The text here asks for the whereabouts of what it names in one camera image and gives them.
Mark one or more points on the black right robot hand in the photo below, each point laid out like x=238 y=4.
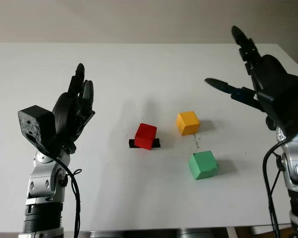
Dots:
x=268 y=69

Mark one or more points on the green wooden block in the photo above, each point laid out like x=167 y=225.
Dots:
x=203 y=164

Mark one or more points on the black tape strip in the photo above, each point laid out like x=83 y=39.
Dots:
x=131 y=143

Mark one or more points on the yellow wooden block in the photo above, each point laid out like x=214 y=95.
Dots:
x=188 y=122

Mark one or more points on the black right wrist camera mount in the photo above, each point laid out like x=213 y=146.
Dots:
x=288 y=104

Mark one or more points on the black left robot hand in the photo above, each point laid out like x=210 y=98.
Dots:
x=67 y=114

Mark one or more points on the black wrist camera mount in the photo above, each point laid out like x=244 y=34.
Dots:
x=288 y=104
x=34 y=124

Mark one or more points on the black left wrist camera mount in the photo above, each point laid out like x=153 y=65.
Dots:
x=34 y=124

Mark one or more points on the red wooden block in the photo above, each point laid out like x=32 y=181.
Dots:
x=145 y=135

